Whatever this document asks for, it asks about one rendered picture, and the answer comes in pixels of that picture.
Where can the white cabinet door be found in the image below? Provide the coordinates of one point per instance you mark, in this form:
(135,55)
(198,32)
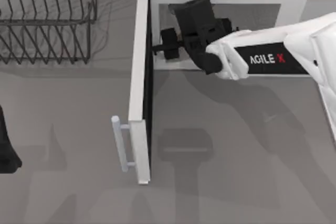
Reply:
(138,82)

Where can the pale grey cabinet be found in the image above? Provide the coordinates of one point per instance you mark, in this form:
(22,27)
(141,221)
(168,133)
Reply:
(291,1)

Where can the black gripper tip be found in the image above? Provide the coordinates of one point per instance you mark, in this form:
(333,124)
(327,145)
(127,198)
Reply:
(6,150)

